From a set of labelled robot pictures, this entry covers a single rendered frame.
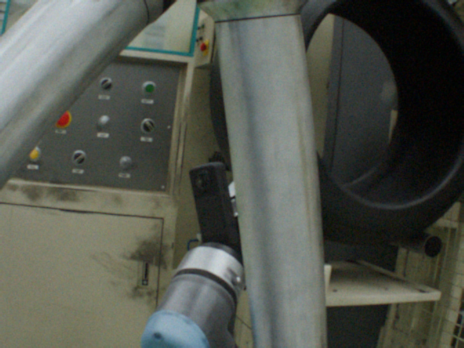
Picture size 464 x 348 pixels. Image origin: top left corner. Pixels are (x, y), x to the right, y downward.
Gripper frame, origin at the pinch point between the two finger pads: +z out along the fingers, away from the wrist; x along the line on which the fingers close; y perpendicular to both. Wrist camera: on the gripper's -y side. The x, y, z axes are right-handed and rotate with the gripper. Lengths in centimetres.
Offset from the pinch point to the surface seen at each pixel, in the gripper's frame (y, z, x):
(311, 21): -12.9, 21.1, 11.6
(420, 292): 43.1, 10.0, 13.0
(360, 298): 33.5, 1.9, 4.5
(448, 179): 26.5, 23.2, 23.0
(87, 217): 14, 23, -67
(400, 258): 62, 44, -3
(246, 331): 51, 14, -35
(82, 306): 32, 8, -75
